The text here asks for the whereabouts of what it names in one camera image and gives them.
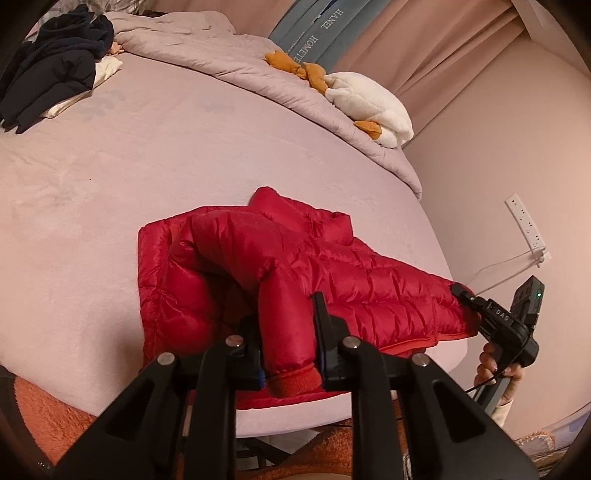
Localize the white power strip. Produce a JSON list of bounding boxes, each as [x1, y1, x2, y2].
[[505, 194, 551, 267]]

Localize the dark navy hoodie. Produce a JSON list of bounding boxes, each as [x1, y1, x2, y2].
[[31, 4, 115, 62]]

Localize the grey duvet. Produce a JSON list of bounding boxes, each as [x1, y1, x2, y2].
[[104, 11, 424, 200]]

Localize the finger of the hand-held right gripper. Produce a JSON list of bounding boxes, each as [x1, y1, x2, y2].
[[450, 283, 488, 320]]

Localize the cream white garment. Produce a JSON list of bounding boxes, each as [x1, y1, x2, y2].
[[44, 55, 124, 119]]

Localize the orange fluffy rug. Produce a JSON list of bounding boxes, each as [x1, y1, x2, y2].
[[13, 375, 407, 480]]

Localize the dark navy jacket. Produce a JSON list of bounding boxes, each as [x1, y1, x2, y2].
[[0, 46, 96, 136]]

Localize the person's right hand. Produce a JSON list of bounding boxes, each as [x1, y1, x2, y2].
[[474, 344, 526, 389]]

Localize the red down jacket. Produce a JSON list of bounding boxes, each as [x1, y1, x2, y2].
[[137, 186, 481, 411]]

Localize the white cable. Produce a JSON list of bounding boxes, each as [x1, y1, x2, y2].
[[466, 249, 546, 297]]

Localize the white goose plush toy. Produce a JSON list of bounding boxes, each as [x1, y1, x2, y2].
[[264, 50, 415, 149]]

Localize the blue curtain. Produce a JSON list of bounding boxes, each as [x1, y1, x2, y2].
[[268, 0, 391, 75]]

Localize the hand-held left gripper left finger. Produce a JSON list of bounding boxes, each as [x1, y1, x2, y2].
[[54, 316, 265, 480]]

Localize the person's right forearm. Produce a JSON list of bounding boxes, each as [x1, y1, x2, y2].
[[488, 379, 522, 428]]

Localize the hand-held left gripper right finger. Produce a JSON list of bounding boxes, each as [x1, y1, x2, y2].
[[311, 291, 539, 480]]

